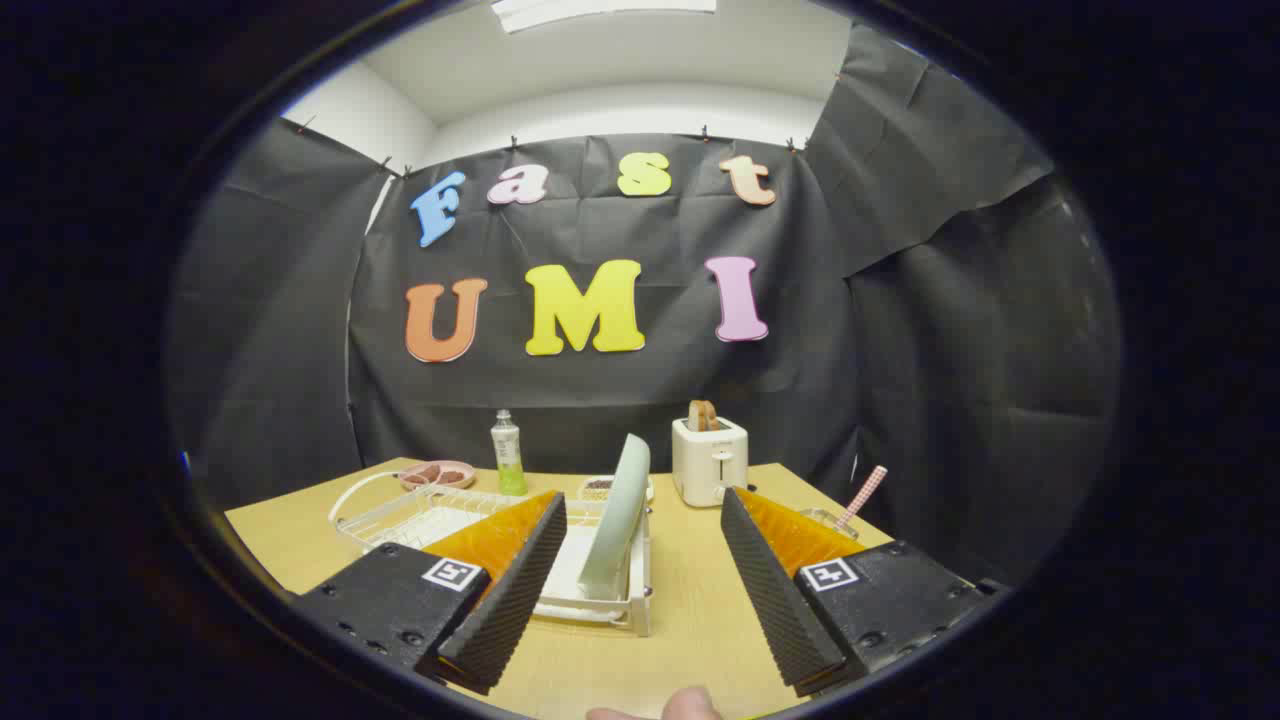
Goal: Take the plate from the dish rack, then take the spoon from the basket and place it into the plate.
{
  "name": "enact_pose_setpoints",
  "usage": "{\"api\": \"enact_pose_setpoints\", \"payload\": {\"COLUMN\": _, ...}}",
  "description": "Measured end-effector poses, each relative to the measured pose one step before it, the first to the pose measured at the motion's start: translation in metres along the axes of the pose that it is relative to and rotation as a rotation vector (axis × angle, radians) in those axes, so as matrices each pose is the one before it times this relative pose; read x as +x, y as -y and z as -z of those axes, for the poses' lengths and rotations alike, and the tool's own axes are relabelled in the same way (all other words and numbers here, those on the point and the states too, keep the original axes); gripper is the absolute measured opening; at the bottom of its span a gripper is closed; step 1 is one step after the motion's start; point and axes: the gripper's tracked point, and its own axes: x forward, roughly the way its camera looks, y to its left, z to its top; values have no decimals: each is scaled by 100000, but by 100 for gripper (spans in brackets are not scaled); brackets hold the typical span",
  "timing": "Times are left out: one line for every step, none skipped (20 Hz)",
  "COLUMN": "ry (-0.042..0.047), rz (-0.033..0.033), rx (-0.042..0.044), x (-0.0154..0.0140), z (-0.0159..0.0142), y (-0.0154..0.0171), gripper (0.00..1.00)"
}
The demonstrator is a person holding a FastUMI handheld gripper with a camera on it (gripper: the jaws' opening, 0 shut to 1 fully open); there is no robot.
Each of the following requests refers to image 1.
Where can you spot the light green plate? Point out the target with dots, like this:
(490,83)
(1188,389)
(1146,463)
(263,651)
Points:
(620,510)

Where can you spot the small pink plate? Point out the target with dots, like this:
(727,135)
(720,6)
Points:
(470,476)

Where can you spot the green drink bottle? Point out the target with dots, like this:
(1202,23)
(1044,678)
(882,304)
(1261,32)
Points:
(508,450)

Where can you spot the brown sausage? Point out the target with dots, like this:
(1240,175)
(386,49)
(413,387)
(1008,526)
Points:
(452,476)
(425,474)

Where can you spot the white ribbed drain tray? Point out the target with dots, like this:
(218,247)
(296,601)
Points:
(572,567)

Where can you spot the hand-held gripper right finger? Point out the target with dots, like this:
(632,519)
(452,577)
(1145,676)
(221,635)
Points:
(775,600)

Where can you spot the white toaster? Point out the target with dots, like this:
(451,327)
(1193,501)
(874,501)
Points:
(705,460)

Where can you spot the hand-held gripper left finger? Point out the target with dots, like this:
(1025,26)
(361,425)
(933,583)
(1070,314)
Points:
(510,600)

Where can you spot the white divided grain tray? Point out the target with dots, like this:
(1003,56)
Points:
(598,485)

